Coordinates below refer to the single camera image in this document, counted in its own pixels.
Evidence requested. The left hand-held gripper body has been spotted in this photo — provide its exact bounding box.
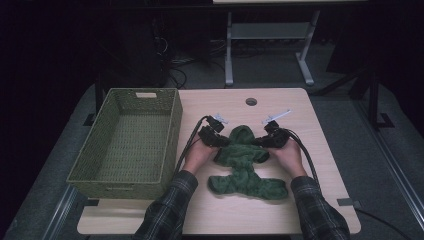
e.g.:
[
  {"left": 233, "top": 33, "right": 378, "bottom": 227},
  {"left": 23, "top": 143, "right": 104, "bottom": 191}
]
[{"left": 198, "top": 113, "right": 231, "bottom": 148}]

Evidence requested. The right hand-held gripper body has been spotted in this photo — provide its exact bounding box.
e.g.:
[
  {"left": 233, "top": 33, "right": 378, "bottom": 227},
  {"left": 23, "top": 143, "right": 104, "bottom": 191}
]
[{"left": 261, "top": 109, "right": 292, "bottom": 149}]

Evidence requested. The green woven basket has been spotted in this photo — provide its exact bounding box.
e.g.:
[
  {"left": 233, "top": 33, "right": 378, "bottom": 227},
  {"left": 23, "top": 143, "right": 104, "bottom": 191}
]
[{"left": 65, "top": 87, "right": 184, "bottom": 201}]

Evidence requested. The person's left hand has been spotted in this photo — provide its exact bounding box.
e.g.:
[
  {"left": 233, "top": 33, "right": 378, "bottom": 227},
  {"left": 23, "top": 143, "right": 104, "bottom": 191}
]
[{"left": 182, "top": 141, "right": 220, "bottom": 176}]

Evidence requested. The person's right hand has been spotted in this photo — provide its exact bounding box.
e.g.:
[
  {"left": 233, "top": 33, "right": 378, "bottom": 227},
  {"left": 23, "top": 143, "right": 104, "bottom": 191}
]
[{"left": 267, "top": 139, "right": 309, "bottom": 180}]

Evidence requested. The grey tape piece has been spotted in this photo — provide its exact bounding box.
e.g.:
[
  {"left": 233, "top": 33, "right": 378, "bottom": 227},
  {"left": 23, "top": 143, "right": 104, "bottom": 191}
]
[{"left": 336, "top": 197, "right": 362, "bottom": 208}]

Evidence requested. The black metal stand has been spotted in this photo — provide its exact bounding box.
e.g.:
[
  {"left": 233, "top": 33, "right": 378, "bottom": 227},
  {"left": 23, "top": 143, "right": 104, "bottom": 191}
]
[
  {"left": 364, "top": 66, "right": 396, "bottom": 132},
  {"left": 83, "top": 71, "right": 104, "bottom": 128}
]

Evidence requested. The dark cabinet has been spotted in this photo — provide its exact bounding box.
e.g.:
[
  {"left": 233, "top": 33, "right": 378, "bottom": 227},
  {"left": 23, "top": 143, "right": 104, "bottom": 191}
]
[{"left": 99, "top": 13, "right": 169, "bottom": 88}]

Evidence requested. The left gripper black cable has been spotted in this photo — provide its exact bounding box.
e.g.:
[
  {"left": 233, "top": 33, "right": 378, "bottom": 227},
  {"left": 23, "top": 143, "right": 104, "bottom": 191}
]
[{"left": 173, "top": 114, "right": 215, "bottom": 178}]

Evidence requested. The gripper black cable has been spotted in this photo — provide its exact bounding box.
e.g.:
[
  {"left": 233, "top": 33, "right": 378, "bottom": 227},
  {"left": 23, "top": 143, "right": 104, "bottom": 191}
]
[
  {"left": 173, "top": 114, "right": 215, "bottom": 178},
  {"left": 285, "top": 128, "right": 323, "bottom": 193}
]

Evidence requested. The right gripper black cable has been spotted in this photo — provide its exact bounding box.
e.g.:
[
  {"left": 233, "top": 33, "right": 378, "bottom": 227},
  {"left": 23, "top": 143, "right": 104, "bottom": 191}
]
[{"left": 285, "top": 128, "right": 323, "bottom": 193}]

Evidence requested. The tangle of black cables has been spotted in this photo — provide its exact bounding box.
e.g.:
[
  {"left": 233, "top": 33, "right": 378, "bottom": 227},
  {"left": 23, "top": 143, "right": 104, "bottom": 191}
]
[{"left": 151, "top": 19, "right": 223, "bottom": 90}]

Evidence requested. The white metal desk frame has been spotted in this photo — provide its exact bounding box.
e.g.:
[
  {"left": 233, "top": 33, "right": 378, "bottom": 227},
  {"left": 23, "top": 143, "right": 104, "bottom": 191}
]
[{"left": 224, "top": 9, "right": 316, "bottom": 88}]

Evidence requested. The aluminium floor rail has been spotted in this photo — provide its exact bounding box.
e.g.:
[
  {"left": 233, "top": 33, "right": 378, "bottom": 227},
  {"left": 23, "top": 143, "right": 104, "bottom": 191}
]
[
  {"left": 42, "top": 184, "right": 79, "bottom": 240},
  {"left": 353, "top": 99, "right": 424, "bottom": 231}
]

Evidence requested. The black floor cable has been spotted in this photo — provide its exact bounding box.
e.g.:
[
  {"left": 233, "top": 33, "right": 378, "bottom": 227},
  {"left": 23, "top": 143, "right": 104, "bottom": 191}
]
[{"left": 353, "top": 207, "right": 412, "bottom": 240}]

